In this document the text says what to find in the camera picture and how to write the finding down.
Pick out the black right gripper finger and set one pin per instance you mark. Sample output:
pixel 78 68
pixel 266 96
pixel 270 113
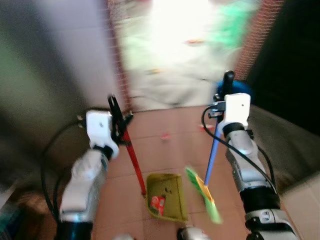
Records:
pixel 228 82

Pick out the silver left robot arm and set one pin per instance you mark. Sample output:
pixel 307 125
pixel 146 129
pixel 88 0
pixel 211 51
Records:
pixel 82 185

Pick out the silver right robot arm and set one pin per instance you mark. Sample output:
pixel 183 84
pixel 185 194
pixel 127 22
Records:
pixel 250 172

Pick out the blue round object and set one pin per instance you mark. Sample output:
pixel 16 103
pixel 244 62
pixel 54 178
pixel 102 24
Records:
pixel 241 90

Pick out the small red litter scrap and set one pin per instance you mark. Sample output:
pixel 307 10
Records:
pixel 165 135
pixel 205 128

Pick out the red wrapper litter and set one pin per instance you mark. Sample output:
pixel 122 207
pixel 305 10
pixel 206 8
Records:
pixel 157 204

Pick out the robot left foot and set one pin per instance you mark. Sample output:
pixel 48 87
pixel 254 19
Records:
pixel 122 236

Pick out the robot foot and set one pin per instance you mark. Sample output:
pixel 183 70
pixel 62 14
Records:
pixel 122 236
pixel 192 233

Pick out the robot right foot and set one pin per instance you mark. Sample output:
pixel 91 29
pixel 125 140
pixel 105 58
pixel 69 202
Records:
pixel 192 233

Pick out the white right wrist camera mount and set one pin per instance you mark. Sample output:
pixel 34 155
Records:
pixel 236 107

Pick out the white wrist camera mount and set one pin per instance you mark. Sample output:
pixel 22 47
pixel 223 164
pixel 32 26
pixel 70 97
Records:
pixel 98 127
pixel 236 107

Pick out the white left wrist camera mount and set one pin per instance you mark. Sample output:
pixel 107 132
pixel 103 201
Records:
pixel 98 127

